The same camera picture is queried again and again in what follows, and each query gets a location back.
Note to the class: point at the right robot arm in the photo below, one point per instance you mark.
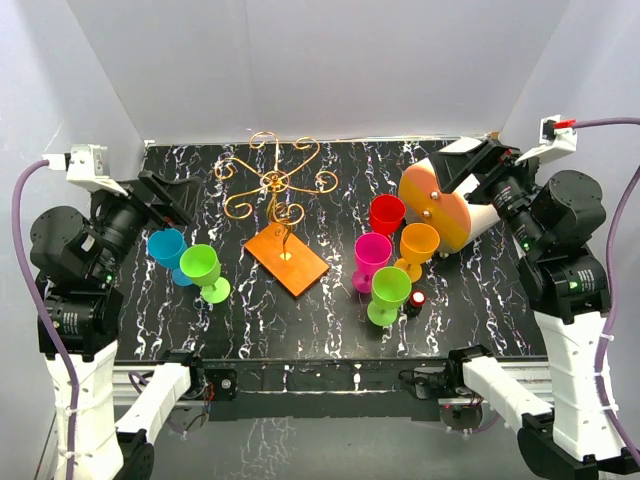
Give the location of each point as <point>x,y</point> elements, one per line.
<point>573,436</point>

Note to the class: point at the green plastic wine glass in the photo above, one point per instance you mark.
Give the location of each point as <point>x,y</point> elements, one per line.
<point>391,287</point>
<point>200,263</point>

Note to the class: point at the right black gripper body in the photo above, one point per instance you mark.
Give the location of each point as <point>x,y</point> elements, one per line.
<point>507,186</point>

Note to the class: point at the small red black button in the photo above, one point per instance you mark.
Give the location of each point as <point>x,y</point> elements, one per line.
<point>414,304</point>

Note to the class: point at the blue plastic wine glass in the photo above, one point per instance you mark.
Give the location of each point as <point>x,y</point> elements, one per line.
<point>166,247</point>

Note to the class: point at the gold wire wine glass rack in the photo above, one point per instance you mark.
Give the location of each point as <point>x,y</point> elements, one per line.
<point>289,260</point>

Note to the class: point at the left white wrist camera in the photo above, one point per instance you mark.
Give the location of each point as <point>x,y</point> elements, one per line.
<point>86,166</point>

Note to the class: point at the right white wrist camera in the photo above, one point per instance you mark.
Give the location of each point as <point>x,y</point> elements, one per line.
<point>557,139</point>

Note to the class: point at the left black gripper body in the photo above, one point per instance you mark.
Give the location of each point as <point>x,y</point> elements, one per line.
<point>124,219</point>

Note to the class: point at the red plastic wine glass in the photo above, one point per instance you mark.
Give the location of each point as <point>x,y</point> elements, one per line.
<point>386,214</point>

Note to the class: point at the orange and white cylinder box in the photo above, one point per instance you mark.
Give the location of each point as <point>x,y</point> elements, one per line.
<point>457,222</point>

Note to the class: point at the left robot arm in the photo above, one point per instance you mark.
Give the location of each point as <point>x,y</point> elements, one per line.
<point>77,258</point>

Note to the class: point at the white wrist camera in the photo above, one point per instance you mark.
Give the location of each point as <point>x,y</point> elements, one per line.
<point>557,139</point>
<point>86,166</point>

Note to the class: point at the pink plastic wine glass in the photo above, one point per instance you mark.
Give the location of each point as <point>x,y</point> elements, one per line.
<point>372,251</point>

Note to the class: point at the orange plastic wine glass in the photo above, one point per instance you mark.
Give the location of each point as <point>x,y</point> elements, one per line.
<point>418,243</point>

